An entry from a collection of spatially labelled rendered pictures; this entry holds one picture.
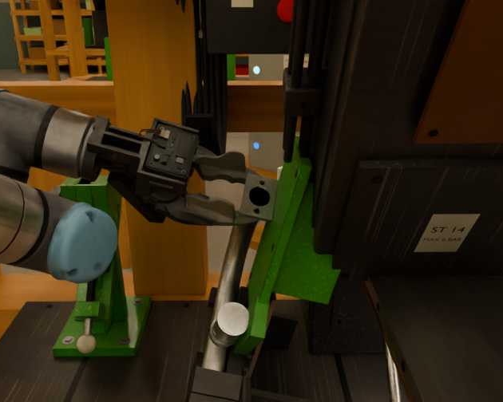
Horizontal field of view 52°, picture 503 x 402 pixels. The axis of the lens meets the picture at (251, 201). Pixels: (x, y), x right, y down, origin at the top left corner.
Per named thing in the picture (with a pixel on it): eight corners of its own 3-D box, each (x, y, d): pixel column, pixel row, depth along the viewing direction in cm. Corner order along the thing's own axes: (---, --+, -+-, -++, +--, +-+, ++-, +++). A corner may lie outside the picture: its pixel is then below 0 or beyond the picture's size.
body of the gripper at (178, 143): (189, 189, 55) (77, 158, 54) (181, 215, 63) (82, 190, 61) (205, 129, 58) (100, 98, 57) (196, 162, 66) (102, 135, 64)
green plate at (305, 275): (316, 346, 60) (379, 182, 52) (247, 331, 59) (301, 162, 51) (305, 293, 71) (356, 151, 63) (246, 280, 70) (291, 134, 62)
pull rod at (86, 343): (94, 357, 76) (89, 325, 74) (75, 357, 76) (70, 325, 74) (104, 334, 81) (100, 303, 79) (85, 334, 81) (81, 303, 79)
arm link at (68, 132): (46, 180, 61) (69, 123, 64) (85, 191, 62) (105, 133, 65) (37, 152, 54) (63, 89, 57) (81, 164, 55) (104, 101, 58)
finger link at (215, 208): (259, 227, 57) (184, 192, 57) (247, 242, 63) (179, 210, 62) (270, 204, 59) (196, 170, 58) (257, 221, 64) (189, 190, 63)
